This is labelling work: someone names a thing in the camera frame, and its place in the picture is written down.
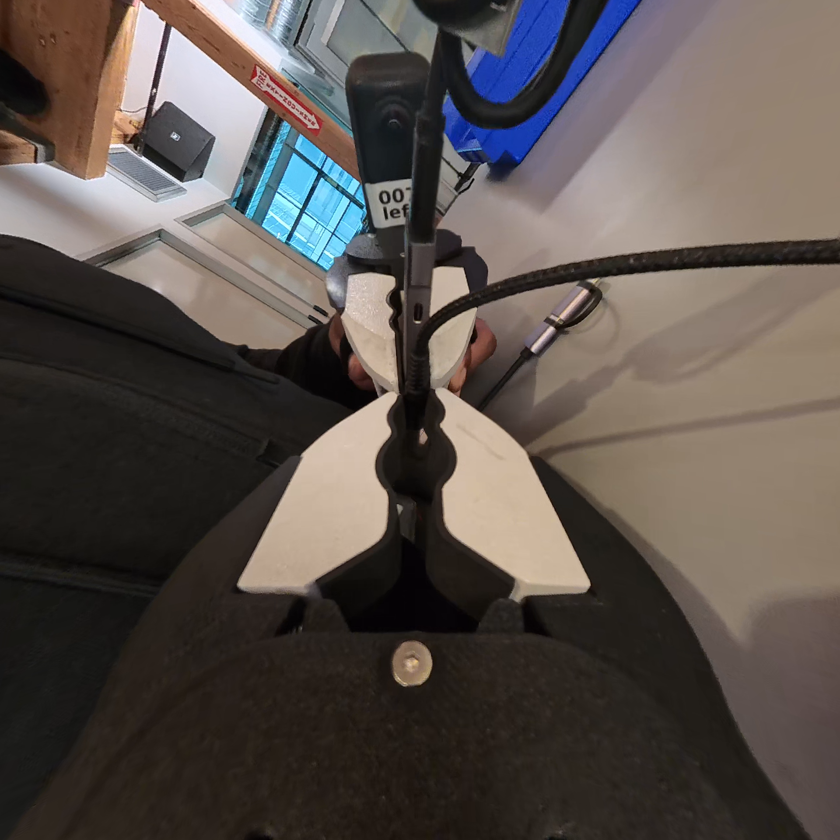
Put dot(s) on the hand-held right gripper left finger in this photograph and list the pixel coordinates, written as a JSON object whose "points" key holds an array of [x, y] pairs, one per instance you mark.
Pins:
{"points": [[328, 512]]}

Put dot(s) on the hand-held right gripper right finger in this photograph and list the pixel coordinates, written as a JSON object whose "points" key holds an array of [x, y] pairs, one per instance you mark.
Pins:
{"points": [[512, 512]]}

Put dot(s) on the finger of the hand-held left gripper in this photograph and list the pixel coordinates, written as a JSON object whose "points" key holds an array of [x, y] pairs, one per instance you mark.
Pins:
{"points": [[453, 354], [371, 321]]}

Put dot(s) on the grey usb hub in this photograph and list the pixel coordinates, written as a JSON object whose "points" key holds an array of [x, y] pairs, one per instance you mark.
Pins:
{"points": [[420, 289]]}

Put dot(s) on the person's left forearm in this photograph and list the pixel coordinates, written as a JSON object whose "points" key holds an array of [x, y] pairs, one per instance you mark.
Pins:
{"points": [[308, 367]]}

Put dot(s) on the grey usb adapter plug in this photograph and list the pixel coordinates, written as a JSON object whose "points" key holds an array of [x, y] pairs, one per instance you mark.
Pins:
{"points": [[558, 321]]}

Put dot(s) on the person's left hand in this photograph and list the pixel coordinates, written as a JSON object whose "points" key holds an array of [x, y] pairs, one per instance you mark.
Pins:
{"points": [[485, 348]]}

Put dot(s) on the large paned window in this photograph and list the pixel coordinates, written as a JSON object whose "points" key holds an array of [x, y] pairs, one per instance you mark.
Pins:
{"points": [[308, 197]]}

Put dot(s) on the red arrow sign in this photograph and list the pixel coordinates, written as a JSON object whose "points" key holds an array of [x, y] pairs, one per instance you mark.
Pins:
{"points": [[285, 98]]}

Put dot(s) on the blue plastic bin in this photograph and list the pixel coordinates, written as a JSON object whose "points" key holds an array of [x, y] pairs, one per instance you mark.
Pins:
{"points": [[525, 141]]}

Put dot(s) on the wooden beam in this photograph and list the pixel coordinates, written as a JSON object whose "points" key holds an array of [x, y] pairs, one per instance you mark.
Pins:
{"points": [[223, 49]]}

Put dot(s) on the black speaker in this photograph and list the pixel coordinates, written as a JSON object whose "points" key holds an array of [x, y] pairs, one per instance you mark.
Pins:
{"points": [[174, 141]]}

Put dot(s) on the white vent grille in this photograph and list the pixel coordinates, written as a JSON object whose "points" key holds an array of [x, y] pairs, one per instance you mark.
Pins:
{"points": [[144, 172]]}

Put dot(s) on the person's black clothing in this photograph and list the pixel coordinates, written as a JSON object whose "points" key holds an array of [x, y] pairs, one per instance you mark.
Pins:
{"points": [[98, 426]]}

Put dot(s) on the silver metal duct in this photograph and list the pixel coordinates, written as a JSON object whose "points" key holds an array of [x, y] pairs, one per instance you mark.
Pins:
{"points": [[269, 13]]}

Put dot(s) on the wooden post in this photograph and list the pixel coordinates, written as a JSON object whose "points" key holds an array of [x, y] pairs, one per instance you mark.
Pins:
{"points": [[72, 79]]}

